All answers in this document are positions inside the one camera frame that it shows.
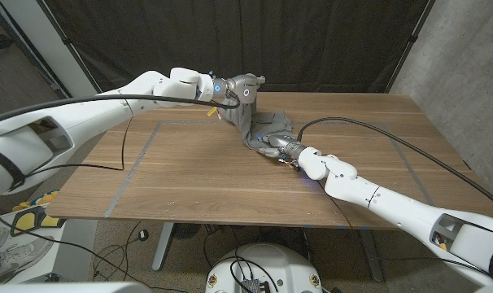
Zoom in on grey table leg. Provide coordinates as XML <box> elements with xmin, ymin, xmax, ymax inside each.
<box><xmin>359</xmin><ymin>229</ymin><xmax>384</xmax><ymax>282</ymax></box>

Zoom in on black ribbed round object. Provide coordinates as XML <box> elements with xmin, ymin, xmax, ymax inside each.
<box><xmin>172</xmin><ymin>222</ymin><xmax>202</xmax><ymax>240</ymax></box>

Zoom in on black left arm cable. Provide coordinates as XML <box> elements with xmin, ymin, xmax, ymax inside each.
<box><xmin>0</xmin><ymin>93</ymin><xmax>242</xmax><ymax>127</ymax></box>

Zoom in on yellow cloth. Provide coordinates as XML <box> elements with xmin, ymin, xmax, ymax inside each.
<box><xmin>12</xmin><ymin>189</ymin><xmax>61</xmax><ymax>212</ymax></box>

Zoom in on white table leg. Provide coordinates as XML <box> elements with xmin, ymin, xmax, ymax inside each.
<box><xmin>151</xmin><ymin>222</ymin><xmax>175</xmax><ymax>272</ymax></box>

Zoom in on black backdrop curtain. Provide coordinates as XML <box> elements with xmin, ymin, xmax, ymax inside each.
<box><xmin>42</xmin><ymin>0</ymin><xmax>434</xmax><ymax>117</ymax></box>

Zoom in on gray shorts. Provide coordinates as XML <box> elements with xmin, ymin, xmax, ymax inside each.
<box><xmin>217</xmin><ymin>99</ymin><xmax>296</xmax><ymax>152</ymax></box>

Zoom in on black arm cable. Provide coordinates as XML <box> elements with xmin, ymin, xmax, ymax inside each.
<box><xmin>297</xmin><ymin>116</ymin><xmax>493</xmax><ymax>215</ymax></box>
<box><xmin>0</xmin><ymin>93</ymin><xmax>242</xmax><ymax>127</ymax></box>

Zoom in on black backdrop stand pole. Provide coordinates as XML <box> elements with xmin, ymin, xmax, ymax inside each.
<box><xmin>34</xmin><ymin>0</ymin><xmax>105</xmax><ymax>97</ymax></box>
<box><xmin>384</xmin><ymin>0</ymin><xmax>437</xmax><ymax>94</ymax></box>

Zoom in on yellow and black pad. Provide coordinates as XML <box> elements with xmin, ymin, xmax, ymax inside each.
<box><xmin>10</xmin><ymin>205</ymin><xmax>67</xmax><ymax>237</ymax></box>

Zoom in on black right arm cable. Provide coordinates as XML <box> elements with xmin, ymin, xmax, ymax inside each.
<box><xmin>297</xmin><ymin>116</ymin><xmax>493</xmax><ymax>215</ymax></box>

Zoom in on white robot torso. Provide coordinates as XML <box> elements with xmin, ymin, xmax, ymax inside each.
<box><xmin>204</xmin><ymin>243</ymin><xmax>324</xmax><ymax>293</ymax></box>

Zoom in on black floor cable with plug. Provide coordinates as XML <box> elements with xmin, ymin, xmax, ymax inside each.
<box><xmin>92</xmin><ymin>221</ymin><xmax>150</xmax><ymax>282</ymax></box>

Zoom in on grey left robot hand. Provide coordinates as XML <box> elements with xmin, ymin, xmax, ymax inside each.
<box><xmin>225</xmin><ymin>72</ymin><xmax>267</xmax><ymax>109</ymax></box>

